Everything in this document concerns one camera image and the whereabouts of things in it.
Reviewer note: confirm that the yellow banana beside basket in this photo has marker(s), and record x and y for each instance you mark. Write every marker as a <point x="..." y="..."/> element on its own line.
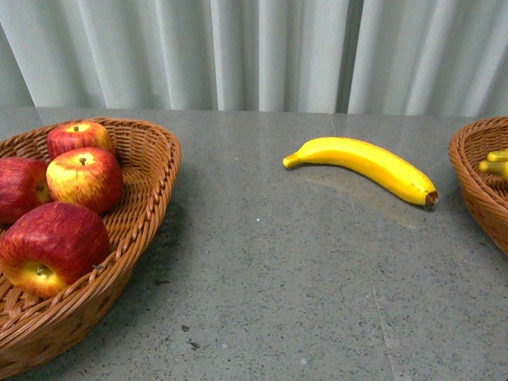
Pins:
<point x="377" y="164"/>

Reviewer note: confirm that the red yellow apple middle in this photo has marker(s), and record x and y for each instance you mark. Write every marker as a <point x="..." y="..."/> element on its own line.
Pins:
<point x="89" y="176"/>

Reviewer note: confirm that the red apple back of basket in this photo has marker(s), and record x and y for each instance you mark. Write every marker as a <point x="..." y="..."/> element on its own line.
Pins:
<point x="71" y="135"/>

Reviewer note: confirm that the white pleated curtain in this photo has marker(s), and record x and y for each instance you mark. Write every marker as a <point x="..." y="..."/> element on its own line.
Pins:
<point x="439" y="58"/>

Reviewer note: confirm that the red apple front tilted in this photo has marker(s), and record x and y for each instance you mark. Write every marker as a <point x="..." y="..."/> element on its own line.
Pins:
<point x="52" y="246"/>

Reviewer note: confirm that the dark red apple left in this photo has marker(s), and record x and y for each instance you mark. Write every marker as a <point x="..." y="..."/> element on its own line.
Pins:
<point x="23" y="187"/>

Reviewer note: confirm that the right brown wicker basket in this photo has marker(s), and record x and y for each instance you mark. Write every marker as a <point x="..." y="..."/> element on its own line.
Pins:
<point x="484" y="195"/>

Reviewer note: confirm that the brown wicker basket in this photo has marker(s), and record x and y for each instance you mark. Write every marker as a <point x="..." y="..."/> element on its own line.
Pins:
<point x="36" y="330"/>
<point x="484" y="195"/>

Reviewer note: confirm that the upper banana in basket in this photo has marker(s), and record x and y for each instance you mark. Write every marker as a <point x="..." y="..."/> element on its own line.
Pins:
<point x="495" y="164"/>

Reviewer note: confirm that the left brown wicker basket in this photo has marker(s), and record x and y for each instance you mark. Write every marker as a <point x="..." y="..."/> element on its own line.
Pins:
<point x="36" y="330"/>

